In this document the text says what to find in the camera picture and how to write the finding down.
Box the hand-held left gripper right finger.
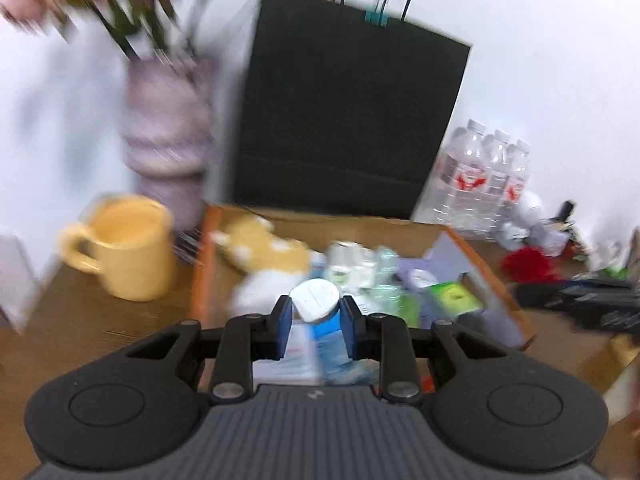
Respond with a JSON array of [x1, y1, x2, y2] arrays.
[[339, 296, 506, 405]]

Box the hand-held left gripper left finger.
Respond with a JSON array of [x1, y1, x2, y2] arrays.
[[125, 295, 294, 406]]

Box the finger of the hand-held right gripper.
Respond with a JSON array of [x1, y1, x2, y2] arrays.
[[542, 296, 640, 333], [514, 275, 640, 307]]

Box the blue and white tube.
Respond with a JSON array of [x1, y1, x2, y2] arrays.
[[252, 320, 381, 387]]

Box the white capped bottle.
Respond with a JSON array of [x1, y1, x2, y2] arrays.
[[290, 280, 341, 323]]

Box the cardboard box with orange trim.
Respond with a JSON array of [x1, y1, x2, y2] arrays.
[[190, 204, 536, 396]]

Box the red fluffy item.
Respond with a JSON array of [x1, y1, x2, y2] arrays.
[[500, 247, 561, 283]]

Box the green packet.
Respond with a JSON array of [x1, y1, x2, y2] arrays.
[[395, 292, 422, 327]]

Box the crumpled clear plastic bottle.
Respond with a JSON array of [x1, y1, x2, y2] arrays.
[[325, 242, 406, 311]]

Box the small dark bottle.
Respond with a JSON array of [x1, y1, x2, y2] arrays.
[[550, 200, 576, 233]]

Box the yellow and white plush dog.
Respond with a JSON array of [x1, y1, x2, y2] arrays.
[[212, 217, 313, 323]]

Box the white figurine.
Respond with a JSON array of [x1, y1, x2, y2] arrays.
[[500, 192, 544, 251]]

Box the small round white lid jar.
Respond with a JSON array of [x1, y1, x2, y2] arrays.
[[407, 269, 438, 291]]

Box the small green box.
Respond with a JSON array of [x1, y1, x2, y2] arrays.
[[432, 282, 486, 316]]

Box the clear water bottle red label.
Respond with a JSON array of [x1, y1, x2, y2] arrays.
[[502, 139, 532, 211], [435, 119, 488, 236], [477, 129, 512, 233]]

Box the yellow mug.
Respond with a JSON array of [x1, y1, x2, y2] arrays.
[[59, 196, 178, 303]]

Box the black paper bag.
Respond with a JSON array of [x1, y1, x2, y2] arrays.
[[231, 0, 473, 221]]

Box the mauve textured vase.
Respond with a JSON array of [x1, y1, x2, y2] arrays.
[[120, 57, 218, 241]]

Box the artificial flowers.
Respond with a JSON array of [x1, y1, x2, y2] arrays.
[[0, 0, 221, 66]]

